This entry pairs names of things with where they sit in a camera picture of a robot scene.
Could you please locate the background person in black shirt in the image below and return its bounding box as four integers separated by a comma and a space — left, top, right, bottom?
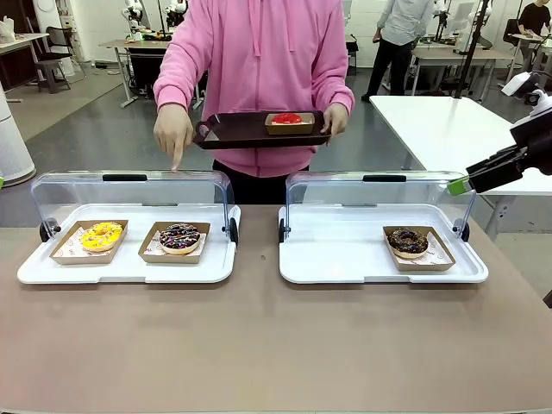
516, 0, 552, 47

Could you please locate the dark office chair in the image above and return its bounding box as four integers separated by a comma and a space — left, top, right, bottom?
33, 26, 73, 95

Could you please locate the person in pink hoodie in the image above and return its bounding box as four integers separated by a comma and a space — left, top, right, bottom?
153, 0, 356, 206

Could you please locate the grey background table with robots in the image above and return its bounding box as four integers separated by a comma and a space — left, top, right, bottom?
409, 36, 517, 103

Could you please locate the white side table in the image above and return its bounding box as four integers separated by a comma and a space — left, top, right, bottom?
369, 94, 552, 237

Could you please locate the person's right forearm pink sleeve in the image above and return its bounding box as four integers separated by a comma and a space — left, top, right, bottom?
153, 38, 204, 110

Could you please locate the cardboard box of striped donut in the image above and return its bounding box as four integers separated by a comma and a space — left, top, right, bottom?
137, 221, 212, 266

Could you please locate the cardboard box of sprinkled chocolate donut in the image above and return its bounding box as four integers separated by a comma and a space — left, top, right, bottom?
381, 225, 457, 273

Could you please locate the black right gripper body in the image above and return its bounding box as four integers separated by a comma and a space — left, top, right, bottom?
510, 112, 552, 176

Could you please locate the chocolate donut with white stripes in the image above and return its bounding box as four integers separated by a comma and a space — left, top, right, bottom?
159, 223, 203, 257

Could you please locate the chocolate donut with coloured sprinkles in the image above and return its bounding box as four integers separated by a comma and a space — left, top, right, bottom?
386, 228, 430, 260

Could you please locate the person's left forearm pink sleeve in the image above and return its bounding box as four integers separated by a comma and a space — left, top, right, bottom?
317, 47, 356, 112

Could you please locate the white plastic bag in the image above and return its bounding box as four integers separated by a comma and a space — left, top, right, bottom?
0, 16, 19, 43

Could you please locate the light wooden background desk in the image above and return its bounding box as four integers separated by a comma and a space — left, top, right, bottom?
0, 32, 51, 104

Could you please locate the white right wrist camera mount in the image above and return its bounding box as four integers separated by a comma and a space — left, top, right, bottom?
499, 72, 552, 129

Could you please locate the grey background work table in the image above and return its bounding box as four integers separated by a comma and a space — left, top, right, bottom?
97, 37, 173, 110

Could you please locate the person's right hand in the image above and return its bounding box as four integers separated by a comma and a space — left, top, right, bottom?
154, 105, 195, 172

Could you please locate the white cylindrical air purifier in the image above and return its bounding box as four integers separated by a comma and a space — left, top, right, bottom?
0, 81, 37, 187

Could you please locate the black camera stand pole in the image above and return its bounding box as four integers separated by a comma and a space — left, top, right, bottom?
451, 0, 493, 99

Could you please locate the cardboard box of yellow donut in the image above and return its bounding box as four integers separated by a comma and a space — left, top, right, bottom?
49, 219, 130, 266

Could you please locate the cardboard box of red donut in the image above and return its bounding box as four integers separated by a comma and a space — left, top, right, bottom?
264, 112, 317, 136

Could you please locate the red glazed donut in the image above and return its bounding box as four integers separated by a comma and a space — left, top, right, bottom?
270, 111, 304, 125

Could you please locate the clear plastic display lid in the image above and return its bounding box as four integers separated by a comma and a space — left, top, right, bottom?
285, 170, 478, 242
29, 169, 236, 242

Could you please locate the yellow sprinkled donut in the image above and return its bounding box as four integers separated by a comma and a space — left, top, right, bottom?
80, 221, 125, 254

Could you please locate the background person in light shirt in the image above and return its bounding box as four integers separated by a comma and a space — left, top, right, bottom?
361, 0, 435, 104

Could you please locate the white display tray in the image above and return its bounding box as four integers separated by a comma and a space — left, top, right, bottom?
278, 203, 490, 285
16, 202, 242, 285

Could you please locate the person's left hand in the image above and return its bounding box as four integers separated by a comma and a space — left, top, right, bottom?
319, 104, 349, 137

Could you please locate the black serving tray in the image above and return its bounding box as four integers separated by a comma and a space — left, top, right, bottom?
192, 110, 333, 151

